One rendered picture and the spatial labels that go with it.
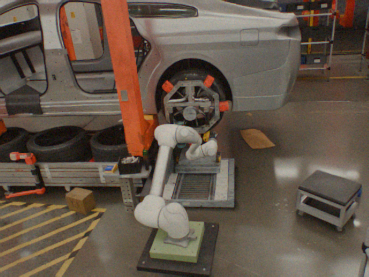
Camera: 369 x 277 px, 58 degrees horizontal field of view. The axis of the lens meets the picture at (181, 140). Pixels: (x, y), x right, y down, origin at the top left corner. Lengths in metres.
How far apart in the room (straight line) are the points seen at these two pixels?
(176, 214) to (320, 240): 1.31
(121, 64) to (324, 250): 2.22
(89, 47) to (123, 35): 4.97
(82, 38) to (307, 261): 6.44
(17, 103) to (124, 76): 1.63
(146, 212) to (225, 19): 1.86
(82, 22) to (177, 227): 6.09
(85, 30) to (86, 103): 4.16
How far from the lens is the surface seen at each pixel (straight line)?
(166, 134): 2.44
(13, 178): 4.08
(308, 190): 2.99
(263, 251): 2.86
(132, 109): 2.99
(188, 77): 3.26
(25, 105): 4.10
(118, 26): 2.84
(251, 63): 3.28
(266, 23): 3.23
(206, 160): 3.58
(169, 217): 2.25
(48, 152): 3.81
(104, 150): 3.52
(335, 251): 2.96
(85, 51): 7.86
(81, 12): 7.72
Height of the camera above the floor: 2.01
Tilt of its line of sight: 26 degrees down
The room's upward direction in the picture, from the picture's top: 6 degrees counter-clockwise
